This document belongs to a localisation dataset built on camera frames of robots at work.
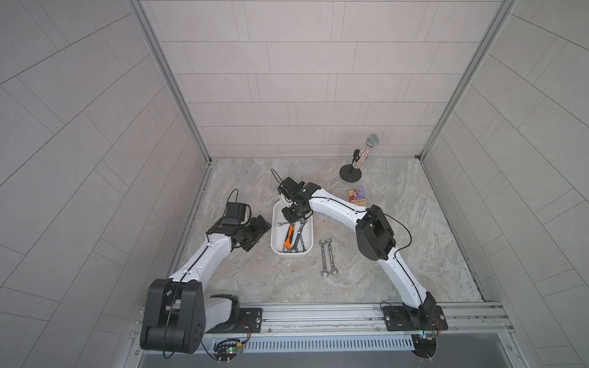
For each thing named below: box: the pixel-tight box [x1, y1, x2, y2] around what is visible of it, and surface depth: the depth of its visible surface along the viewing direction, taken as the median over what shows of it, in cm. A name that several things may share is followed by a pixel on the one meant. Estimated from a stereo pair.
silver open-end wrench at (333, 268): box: [325, 238, 339, 277], surface depth 84 cm
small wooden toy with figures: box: [347, 183, 368, 207], surface depth 101 cm
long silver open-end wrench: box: [319, 239, 330, 278], surface depth 86 cm
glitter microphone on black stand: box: [338, 133, 380, 183], surface depth 99 cm
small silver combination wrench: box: [292, 220, 307, 253], surface depth 91 cm
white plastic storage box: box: [269, 199, 314, 257], surface depth 89 cm
